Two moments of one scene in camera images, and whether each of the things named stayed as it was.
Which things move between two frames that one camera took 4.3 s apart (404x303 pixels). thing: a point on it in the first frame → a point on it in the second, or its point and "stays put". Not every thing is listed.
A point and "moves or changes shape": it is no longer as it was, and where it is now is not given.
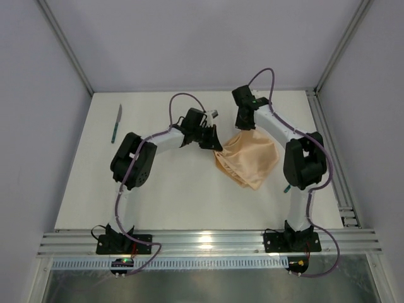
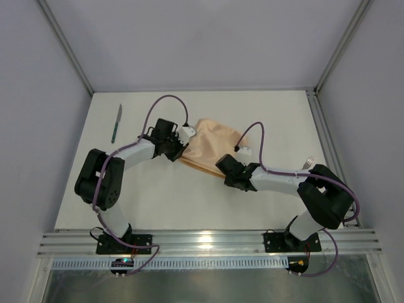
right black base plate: x=282 y=242 stays put
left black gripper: x=206 y=136 → x=176 y=149
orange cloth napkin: x=247 y=158 moves or changes shape
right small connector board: x=298 y=264 stays put
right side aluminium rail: x=348 y=216 stays put
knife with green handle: x=116 y=124 stays put
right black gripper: x=244 y=121 → x=231 y=167
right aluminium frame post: x=342 y=49 stays put
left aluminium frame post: x=65 y=44 stays put
